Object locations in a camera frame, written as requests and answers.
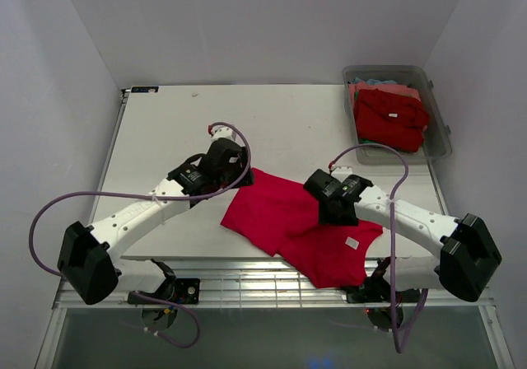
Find crimson red t shirt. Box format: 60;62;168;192
221;169;383;288

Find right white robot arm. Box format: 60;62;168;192
303;170;502;302

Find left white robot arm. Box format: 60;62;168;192
58;138;254;305

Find folded red shirt in bin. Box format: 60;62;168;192
353;89;430;153

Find clear plastic bin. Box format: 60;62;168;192
343;65;452;165

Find blue label sticker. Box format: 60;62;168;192
130;86;159;93

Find light blue shirt in bin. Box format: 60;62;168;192
352;77;398;85

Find pink shirt in bin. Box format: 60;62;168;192
348;82;421;100

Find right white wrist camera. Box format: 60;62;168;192
329;164;353;181

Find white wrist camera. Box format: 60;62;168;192
329;164;353;181
208;125;236;142

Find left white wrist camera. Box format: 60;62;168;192
208;125;236;142

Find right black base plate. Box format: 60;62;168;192
343;277;421;304

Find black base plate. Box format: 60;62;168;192
127;278;201;305
343;277;421;304

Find aluminium frame rails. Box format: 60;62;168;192
54;259;495;309

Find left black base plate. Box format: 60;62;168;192
127;278;201;305

